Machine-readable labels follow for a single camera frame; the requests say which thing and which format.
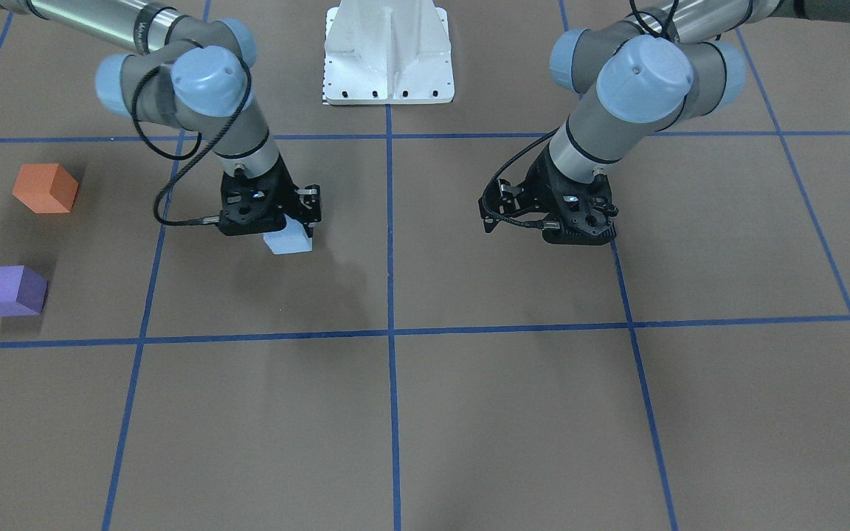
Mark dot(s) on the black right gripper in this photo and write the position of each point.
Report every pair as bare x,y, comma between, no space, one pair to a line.
289,189

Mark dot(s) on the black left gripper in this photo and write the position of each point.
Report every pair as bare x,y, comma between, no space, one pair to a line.
538,182

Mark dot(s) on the light blue foam block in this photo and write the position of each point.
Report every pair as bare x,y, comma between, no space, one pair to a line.
291,239

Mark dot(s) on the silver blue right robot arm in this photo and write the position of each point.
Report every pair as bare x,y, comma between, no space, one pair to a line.
194,75

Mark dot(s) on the orange foam block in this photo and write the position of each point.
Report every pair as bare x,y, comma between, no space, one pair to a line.
46,188

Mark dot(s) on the purple foam block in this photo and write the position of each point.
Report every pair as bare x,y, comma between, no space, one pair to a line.
22,291

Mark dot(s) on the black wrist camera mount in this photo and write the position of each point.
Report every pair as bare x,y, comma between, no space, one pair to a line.
308,208

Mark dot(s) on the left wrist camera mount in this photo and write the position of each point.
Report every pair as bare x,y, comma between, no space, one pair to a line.
497,206

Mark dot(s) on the white pedestal column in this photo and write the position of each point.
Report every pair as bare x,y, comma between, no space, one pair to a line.
387,53

